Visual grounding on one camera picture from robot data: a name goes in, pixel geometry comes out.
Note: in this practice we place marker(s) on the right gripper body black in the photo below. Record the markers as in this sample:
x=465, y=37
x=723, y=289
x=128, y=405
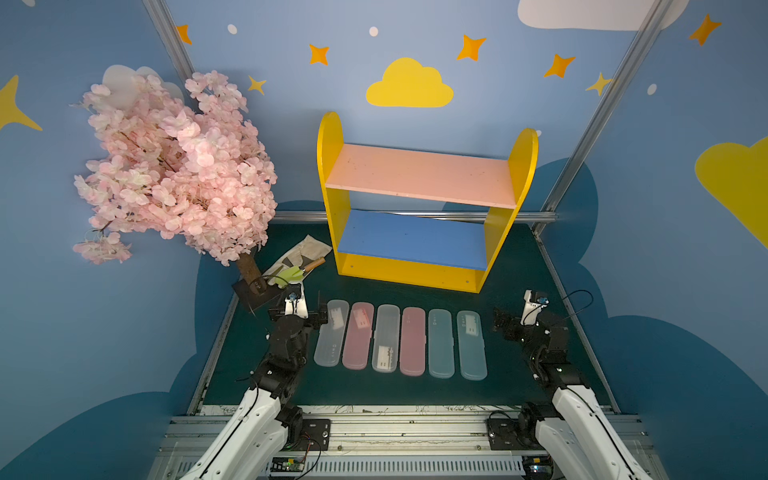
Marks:
x=520, y=327

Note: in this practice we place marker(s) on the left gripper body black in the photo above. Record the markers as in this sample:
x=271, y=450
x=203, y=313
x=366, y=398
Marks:
x=294, y=321

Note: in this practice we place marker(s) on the clear white pencil case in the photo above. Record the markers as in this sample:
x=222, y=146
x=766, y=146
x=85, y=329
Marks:
x=331, y=334

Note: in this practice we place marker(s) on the teal pencil case with label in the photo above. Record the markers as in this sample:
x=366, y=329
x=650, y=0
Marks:
x=472, y=356

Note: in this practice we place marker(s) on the pink pencil case shelf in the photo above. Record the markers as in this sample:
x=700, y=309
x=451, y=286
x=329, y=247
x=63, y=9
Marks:
x=358, y=336
x=412, y=356

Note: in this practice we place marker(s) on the green pencil case shelf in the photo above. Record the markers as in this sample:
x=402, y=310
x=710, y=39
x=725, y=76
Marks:
x=440, y=339

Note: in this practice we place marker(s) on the white pencil case with label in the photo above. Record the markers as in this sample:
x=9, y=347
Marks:
x=386, y=338

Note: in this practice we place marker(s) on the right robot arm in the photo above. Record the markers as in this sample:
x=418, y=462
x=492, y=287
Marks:
x=571, y=425

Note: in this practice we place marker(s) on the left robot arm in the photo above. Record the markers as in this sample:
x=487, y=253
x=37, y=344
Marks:
x=265, y=421

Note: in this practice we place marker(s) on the yellow shelf unit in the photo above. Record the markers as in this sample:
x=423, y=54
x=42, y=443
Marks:
x=450, y=255

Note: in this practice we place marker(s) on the brown tree trunk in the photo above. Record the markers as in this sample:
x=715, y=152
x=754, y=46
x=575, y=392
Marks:
x=251, y=274

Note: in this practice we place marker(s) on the white work glove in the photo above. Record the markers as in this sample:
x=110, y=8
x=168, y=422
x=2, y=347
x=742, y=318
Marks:
x=301, y=254

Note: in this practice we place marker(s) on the pink blossom tree crown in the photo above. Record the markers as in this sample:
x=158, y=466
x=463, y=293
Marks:
x=200, y=173

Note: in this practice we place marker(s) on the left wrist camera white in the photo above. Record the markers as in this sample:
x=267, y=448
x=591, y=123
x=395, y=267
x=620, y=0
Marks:
x=295, y=302

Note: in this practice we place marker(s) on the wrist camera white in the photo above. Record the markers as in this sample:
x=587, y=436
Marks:
x=535, y=302
x=295, y=302

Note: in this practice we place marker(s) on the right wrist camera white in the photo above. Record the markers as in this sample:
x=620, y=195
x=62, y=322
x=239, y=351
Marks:
x=535, y=302

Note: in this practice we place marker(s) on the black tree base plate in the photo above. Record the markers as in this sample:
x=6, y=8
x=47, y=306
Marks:
x=251, y=300

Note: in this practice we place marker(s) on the green garden trowel wooden handle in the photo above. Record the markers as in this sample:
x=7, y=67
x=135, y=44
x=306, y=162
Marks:
x=295, y=274

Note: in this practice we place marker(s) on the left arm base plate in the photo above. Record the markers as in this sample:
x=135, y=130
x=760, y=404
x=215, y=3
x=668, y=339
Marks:
x=312, y=435

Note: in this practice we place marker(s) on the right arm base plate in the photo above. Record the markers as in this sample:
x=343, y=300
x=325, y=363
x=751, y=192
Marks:
x=504, y=434

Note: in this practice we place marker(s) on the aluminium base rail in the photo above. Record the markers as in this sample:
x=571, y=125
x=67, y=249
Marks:
x=394, y=442

